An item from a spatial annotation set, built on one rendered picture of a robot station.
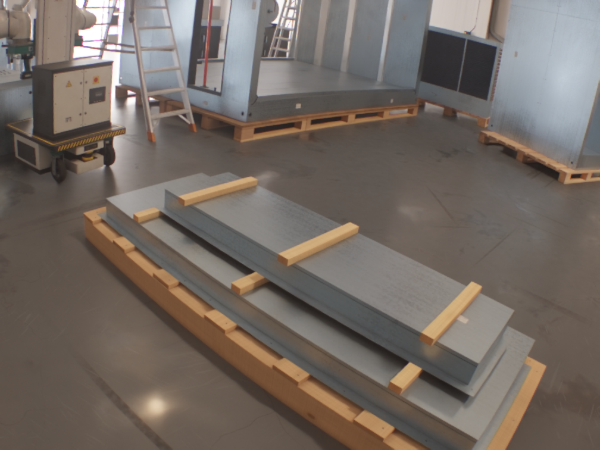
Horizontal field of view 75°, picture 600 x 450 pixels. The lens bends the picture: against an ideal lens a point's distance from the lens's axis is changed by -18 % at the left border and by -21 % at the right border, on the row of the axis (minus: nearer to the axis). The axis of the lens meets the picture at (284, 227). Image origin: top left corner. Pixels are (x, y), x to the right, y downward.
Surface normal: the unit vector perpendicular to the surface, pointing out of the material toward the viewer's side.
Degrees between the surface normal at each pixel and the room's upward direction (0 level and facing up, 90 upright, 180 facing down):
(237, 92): 90
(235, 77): 90
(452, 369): 90
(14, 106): 90
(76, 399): 0
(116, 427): 0
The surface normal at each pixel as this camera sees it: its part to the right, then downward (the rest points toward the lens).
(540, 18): -0.88, 0.11
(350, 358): 0.12, -0.89
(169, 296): -0.67, 0.26
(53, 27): 0.83, 0.33
